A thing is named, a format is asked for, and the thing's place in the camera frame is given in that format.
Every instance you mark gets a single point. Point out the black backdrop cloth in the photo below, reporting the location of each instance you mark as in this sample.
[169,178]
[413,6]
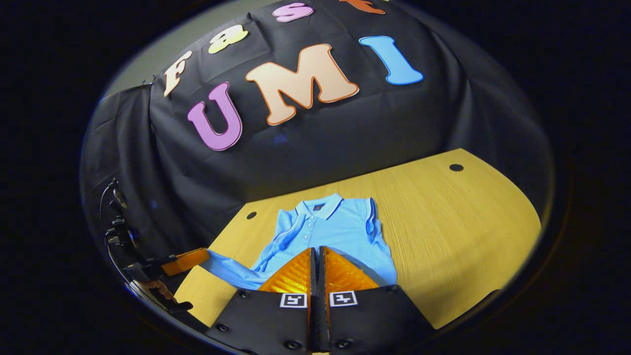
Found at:
[345,128]

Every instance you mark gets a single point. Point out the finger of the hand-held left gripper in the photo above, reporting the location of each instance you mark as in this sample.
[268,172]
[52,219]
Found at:
[187,261]

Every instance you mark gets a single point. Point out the light blue T-shirt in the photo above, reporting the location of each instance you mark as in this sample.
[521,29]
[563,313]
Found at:
[340,227]

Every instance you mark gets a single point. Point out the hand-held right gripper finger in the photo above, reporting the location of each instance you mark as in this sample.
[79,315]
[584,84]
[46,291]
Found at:
[322,276]
[313,276]

